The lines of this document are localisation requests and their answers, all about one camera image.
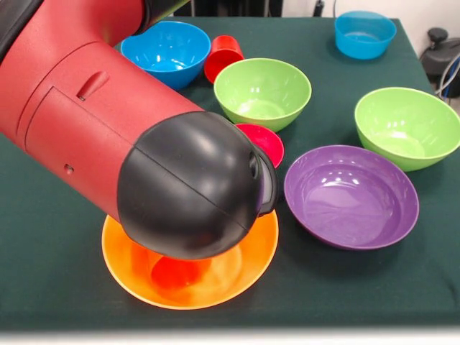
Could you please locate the small pink-red bowl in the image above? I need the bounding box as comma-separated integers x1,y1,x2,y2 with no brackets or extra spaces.
235,123,285,169

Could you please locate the large yellow-orange bowl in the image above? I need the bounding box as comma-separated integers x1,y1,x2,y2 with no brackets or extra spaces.
101,208,280,311

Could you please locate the green bowl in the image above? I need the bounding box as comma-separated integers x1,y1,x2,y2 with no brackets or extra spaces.
354,87,460,173
213,57,313,133

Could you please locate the red cup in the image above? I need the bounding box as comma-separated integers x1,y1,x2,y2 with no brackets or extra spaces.
203,34,245,84

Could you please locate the orange cup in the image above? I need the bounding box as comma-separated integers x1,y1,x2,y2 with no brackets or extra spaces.
150,253,213,293

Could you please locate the purple bowl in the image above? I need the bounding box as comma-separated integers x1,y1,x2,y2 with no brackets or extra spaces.
283,144,420,251

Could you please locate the dark green table cloth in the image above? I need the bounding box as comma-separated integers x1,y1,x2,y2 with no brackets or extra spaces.
0,14,460,330

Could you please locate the small light blue bowl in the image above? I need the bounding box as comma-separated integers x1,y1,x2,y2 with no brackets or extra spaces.
333,10,397,60

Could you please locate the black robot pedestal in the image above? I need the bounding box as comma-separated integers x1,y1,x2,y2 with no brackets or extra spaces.
174,0,285,17

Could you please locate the tangle of cables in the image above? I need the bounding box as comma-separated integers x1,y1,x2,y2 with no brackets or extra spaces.
435,53,460,100

